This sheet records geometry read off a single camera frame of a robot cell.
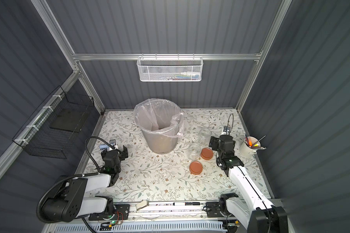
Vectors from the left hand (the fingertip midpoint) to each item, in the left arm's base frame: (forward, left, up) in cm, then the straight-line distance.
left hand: (116, 148), depth 88 cm
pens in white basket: (+38, -43, +26) cm, 63 cm away
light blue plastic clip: (+5, +12, -6) cm, 14 cm away
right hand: (+1, -64, +8) cm, 65 cm away
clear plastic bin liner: (+19, -26, +8) cm, 33 cm away
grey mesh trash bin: (+3, -28, -1) cm, 28 cm away
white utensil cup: (-2, -80, +3) cm, 80 cm away
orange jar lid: (-1, -57, -7) cm, 58 cm away
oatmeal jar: (+9, -56, -2) cm, 57 cm away
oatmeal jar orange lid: (+1, -49, -7) cm, 50 cm away
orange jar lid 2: (-9, -49, -8) cm, 51 cm away
